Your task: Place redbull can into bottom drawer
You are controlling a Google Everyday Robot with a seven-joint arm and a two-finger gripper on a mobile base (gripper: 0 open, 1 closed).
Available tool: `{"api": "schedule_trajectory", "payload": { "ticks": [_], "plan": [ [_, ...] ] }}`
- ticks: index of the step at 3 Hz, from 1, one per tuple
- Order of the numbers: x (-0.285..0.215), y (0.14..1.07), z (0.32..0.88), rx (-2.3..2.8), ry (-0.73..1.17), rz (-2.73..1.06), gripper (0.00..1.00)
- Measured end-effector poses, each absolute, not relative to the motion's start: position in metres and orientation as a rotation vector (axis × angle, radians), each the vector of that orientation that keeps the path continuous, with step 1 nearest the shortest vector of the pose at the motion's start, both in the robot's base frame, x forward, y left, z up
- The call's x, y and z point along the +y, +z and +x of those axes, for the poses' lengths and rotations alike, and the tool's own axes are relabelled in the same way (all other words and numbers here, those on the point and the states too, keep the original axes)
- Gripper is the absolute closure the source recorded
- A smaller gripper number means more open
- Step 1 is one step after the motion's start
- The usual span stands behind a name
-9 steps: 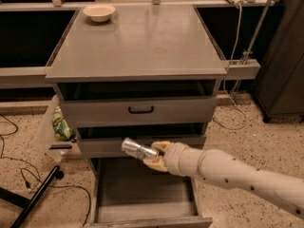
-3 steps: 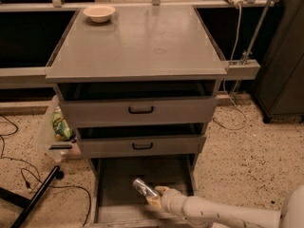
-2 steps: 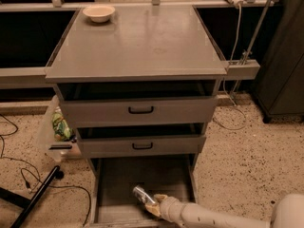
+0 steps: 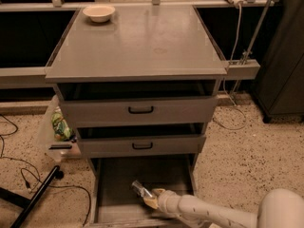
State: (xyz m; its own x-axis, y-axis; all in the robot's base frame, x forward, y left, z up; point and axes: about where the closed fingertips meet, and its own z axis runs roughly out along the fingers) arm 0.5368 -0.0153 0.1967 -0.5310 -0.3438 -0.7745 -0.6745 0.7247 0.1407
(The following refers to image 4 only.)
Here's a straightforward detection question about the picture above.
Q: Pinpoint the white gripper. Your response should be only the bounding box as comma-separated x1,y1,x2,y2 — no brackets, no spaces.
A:
143,188,181,216

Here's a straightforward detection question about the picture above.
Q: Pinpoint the silver redbull can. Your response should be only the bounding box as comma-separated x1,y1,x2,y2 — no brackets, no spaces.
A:
131,180,153,199

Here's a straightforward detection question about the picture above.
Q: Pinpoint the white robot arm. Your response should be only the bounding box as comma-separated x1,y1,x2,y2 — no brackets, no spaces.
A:
142,189,304,228

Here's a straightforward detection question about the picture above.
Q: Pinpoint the grey bottom drawer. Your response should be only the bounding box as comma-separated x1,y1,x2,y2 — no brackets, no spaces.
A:
89,155,196,228

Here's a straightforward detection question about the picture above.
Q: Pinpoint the grey drawer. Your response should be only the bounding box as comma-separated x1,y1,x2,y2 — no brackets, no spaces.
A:
78,135,206,158
60,97,218,127
89,155,196,228

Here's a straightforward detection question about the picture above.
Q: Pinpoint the grey middle drawer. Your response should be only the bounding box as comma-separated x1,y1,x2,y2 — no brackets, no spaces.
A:
78,135,206,158

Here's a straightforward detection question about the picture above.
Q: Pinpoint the grey top drawer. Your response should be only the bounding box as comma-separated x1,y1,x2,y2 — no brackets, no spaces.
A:
60,97,218,127

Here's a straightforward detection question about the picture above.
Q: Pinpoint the grey drawer cabinet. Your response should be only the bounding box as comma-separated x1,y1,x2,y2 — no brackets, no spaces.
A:
45,4,228,228

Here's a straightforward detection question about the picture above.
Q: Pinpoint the clear plastic bin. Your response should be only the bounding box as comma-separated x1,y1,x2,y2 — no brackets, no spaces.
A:
36,96,81,162

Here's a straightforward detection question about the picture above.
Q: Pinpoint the green snack bag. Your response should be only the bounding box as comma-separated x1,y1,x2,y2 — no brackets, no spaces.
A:
51,112,72,142

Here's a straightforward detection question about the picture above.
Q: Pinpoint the black stand leg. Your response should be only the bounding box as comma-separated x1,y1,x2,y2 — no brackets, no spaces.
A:
0,165,64,228

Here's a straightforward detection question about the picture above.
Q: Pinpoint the dark cabinet at right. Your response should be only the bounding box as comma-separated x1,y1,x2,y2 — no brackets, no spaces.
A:
253,0,304,124

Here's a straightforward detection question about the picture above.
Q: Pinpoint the white bowl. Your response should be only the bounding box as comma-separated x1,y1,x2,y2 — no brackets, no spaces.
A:
83,5,115,23

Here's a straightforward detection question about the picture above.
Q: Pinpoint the white hanging cable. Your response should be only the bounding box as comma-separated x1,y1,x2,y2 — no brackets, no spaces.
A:
212,3,248,132

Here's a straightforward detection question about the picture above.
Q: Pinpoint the grey metal rail frame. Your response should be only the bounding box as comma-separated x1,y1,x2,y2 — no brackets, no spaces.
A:
0,0,279,89

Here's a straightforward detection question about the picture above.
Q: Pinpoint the black floor cable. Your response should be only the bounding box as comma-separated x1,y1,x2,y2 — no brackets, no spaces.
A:
0,113,92,225

